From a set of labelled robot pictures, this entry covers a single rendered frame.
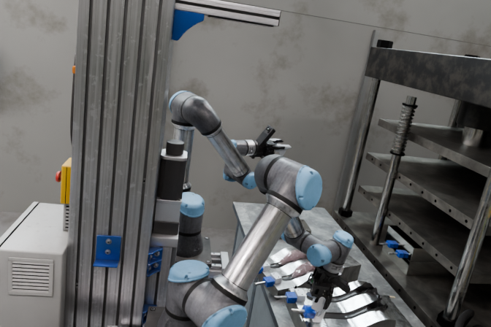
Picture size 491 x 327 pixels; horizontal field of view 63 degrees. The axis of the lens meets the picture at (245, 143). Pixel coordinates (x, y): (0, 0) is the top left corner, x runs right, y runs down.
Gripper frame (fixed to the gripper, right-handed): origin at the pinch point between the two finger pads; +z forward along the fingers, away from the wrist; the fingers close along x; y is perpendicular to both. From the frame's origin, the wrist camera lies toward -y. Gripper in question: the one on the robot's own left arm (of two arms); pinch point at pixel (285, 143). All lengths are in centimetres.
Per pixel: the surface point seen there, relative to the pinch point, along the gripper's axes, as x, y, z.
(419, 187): 34, 13, 76
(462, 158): 51, -14, 70
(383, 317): 78, 42, 7
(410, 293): 61, 59, 58
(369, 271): 39, 61, 50
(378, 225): 16, 52, 81
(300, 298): 53, 48, -15
